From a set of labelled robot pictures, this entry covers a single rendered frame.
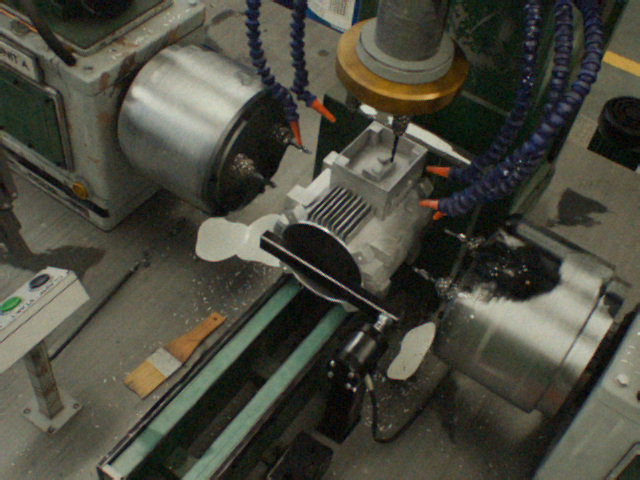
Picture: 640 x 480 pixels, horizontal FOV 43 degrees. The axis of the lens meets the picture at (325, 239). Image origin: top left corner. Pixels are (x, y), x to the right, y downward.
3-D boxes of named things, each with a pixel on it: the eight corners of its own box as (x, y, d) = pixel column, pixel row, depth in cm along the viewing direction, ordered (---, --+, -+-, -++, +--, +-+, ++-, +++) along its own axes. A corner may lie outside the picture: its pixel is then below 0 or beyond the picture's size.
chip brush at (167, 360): (210, 309, 145) (210, 306, 144) (230, 325, 143) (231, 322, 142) (120, 382, 133) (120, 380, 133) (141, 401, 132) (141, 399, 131)
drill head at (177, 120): (159, 92, 163) (153, -18, 144) (308, 177, 152) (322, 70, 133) (66, 159, 149) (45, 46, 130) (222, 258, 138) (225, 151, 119)
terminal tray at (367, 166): (366, 152, 135) (372, 119, 130) (421, 182, 132) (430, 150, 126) (325, 192, 128) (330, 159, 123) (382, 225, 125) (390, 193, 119)
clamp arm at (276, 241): (403, 321, 123) (268, 238, 130) (407, 309, 120) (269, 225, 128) (391, 336, 121) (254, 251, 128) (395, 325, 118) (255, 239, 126)
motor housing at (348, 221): (334, 203, 148) (348, 124, 134) (424, 255, 142) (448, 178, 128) (267, 270, 136) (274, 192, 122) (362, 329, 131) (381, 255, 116)
